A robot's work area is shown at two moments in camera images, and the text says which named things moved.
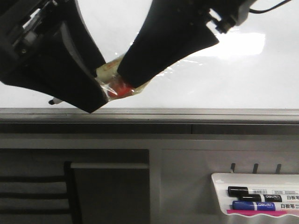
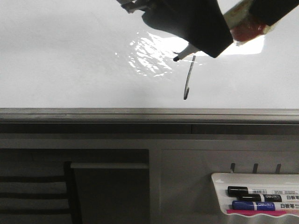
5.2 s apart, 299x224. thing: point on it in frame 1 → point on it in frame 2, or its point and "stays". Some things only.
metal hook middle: x=255 y=169 stays
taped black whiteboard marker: x=113 y=85 → x=243 y=27
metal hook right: x=278 y=170 stays
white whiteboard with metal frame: x=248 y=83 stays
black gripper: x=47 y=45 → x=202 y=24
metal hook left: x=232 y=167 stays
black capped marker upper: x=237 y=191 stays
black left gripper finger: x=172 y=29 → x=268 y=11
